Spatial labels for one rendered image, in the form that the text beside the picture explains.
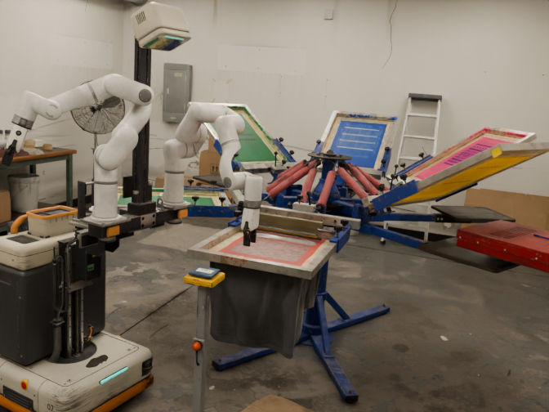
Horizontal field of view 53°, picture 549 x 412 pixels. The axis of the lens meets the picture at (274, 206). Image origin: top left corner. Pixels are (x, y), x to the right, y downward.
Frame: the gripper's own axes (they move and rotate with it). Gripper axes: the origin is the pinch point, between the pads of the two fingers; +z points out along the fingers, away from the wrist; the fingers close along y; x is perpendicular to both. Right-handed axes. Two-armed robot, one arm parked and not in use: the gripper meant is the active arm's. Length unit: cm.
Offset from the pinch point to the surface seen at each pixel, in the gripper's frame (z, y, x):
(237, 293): 28.3, -7.2, -6.8
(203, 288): 17.1, 21.1, -10.8
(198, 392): 65, 21, -11
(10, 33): -96, -264, -381
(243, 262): 10.0, 1.9, -1.6
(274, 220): 4, -56, -7
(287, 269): 9.1, 1.9, 19.0
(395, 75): -87, -471, -3
